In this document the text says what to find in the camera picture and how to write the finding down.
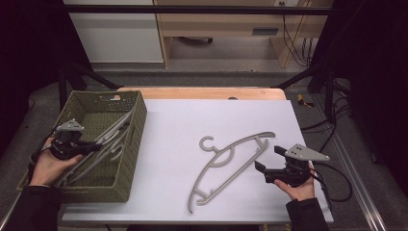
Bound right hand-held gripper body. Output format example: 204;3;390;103
263;143;331;189

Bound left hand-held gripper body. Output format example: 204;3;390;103
49;117;86;161

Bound grey plastic clothes hanger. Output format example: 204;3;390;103
65;126;131;185
54;108;137;188
187;131;277;215

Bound green woven basket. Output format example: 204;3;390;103
16;90;149;204

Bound person's right hand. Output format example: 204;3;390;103
273;161;317;203

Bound person's left hand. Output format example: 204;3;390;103
30;137;83;188

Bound yellow and black tool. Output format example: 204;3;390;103
295;93;316;109

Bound black curtain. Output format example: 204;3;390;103
312;0;408;189
0;0;94;157

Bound white table cover sheet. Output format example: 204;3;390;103
61;98;335;224

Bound white cabinet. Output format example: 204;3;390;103
62;0;165;64

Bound wooden desk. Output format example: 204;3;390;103
153;0;335;69

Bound black floor cables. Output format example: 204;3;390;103
300;79;354;153

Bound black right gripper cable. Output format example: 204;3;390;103
309;161;354;203

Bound black slanted frame strut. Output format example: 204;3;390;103
271;62;337;123
59;61;122;111

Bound aluminium floor rail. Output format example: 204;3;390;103
315;95;390;231

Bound hanging black cables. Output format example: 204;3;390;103
281;13;315;68

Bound dark desk handle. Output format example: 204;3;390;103
251;28;280;36

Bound black horizontal frame bar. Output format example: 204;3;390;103
63;4;332;15

